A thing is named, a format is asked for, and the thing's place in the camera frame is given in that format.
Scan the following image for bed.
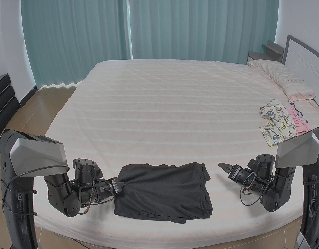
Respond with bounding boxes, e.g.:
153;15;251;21
34;34;319;243

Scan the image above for pink garment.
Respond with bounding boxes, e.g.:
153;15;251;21
286;105;312;135

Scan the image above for purple garment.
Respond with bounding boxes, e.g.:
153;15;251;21
290;102;309;122

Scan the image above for black T-shirt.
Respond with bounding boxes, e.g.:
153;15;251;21
113;162;213;224

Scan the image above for cream pillow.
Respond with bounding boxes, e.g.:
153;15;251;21
247;59;317;103

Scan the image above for grey bedside table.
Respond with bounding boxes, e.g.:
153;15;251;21
248;40;285;64

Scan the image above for black cable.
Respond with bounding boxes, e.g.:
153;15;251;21
1;165;70;215

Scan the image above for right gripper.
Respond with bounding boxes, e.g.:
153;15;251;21
218;162;254;185

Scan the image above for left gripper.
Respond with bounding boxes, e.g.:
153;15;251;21
96;177;125;200

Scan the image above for blue-green curtain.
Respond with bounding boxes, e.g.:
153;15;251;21
21;0;132;89
127;0;279;65

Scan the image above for white printed pyjama top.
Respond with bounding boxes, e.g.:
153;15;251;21
259;99;297;147

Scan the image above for black chest of drawers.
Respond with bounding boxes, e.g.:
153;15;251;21
0;73;20;139

